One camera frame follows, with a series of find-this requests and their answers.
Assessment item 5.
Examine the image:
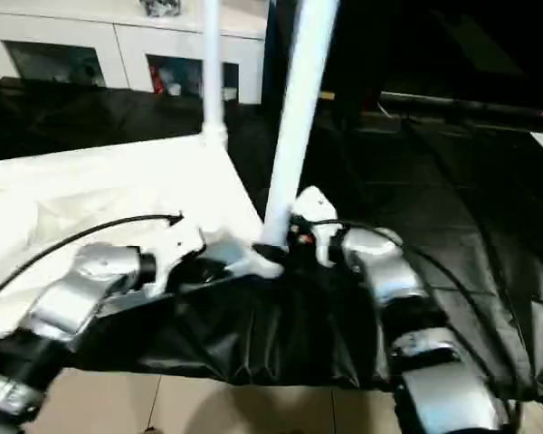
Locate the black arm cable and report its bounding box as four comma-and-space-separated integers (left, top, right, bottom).
319, 218, 527, 431
0, 212, 186, 312

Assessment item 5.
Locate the white cabinet with glass doors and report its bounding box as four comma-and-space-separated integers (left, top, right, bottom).
0, 0, 269, 106

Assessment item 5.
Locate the black bar with red light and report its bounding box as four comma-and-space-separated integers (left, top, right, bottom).
380, 91, 543, 128

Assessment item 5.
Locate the dark object on cabinet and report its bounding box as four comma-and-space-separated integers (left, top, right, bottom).
139, 0, 183, 20

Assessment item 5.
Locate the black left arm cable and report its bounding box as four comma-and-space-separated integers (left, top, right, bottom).
0, 212, 186, 312

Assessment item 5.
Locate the black mat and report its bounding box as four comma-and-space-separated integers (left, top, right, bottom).
0, 77, 543, 401

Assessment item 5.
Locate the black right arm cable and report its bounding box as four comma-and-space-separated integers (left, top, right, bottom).
319, 218, 527, 431

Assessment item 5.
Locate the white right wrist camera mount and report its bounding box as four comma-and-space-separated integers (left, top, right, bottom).
291, 186, 339, 269

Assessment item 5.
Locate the white plastic table top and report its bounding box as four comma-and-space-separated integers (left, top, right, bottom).
0, 134, 286, 350

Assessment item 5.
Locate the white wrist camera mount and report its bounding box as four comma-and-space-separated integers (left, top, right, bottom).
150, 222, 208, 298
291, 186, 339, 269

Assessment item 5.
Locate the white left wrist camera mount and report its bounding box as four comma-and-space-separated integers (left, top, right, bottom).
150, 222, 208, 298

